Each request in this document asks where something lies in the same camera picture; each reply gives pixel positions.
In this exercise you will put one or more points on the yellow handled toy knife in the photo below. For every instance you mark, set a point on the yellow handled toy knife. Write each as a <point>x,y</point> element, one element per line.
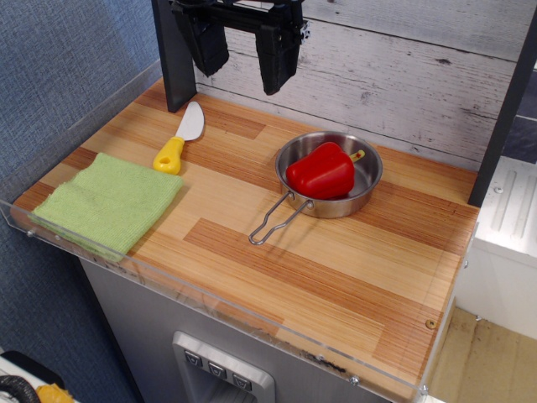
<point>168,159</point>

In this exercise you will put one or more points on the dark right frame post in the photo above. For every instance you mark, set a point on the dark right frame post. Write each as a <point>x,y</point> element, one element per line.
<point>513,98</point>

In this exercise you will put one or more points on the dark frame post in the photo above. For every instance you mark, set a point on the dark frame post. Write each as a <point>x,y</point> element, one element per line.
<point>176,62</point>
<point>513,98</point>

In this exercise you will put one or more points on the green cloth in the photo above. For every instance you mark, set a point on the green cloth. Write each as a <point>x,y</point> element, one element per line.
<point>107,207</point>

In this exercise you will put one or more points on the white side counter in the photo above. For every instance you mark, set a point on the white side counter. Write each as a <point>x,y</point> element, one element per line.
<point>498,279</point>

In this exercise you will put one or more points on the yellow object at corner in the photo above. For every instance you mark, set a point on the yellow object at corner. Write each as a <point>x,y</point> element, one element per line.
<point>53,394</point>

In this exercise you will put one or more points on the silver dispenser panel with buttons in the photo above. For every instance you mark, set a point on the silver dispenser panel with buttons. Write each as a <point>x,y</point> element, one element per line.
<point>212,375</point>

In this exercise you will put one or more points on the dark left frame post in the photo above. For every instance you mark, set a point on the dark left frame post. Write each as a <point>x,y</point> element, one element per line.
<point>176,62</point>

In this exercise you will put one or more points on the red toy capsicum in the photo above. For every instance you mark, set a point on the red toy capsicum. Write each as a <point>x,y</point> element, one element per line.
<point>325,173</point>

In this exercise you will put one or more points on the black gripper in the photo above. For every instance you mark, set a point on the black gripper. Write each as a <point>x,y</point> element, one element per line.
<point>279,32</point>

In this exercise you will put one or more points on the small steel frying pan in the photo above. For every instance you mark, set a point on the small steel frying pan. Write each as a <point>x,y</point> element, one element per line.
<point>368,173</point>

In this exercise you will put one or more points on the grey toy fridge cabinet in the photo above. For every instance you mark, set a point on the grey toy fridge cabinet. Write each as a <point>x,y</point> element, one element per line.
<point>144,322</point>

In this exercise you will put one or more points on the clear acrylic table guard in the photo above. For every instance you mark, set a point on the clear acrylic table guard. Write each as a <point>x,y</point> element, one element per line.
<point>363,297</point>

